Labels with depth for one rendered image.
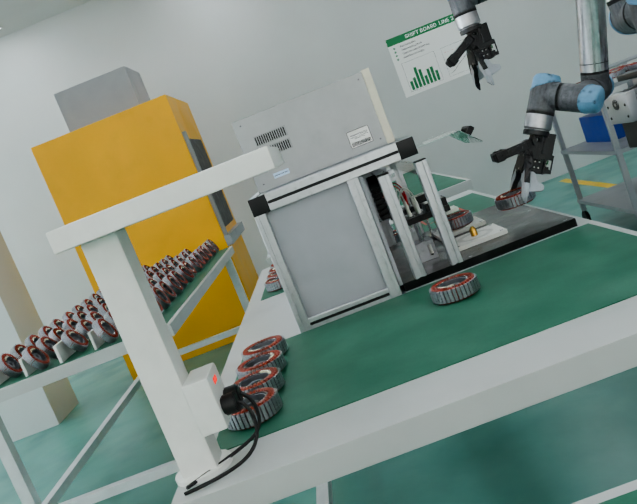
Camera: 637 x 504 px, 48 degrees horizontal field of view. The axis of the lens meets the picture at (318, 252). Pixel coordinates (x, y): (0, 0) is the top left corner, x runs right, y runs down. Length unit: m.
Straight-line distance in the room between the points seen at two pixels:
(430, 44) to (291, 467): 6.60
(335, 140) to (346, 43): 5.51
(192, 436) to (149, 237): 4.51
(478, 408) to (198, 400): 0.43
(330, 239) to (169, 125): 3.86
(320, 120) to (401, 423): 1.03
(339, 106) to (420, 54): 5.56
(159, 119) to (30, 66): 2.54
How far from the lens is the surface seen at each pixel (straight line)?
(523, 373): 1.14
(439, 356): 1.32
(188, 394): 1.17
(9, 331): 5.57
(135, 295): 1.16
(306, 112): 1.94
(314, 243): 1.82
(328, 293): 1.85
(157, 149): 5.60
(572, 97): 2.06
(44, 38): 7.86
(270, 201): 1.80
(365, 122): 1.94
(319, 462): 1.14
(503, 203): 2.06
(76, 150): 5.76
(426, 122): 7.44
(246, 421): 1.33
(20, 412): 5.72
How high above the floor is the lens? 1.18
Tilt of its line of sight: 8 degrees down
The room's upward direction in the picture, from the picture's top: 22 degrees counter-clockwise
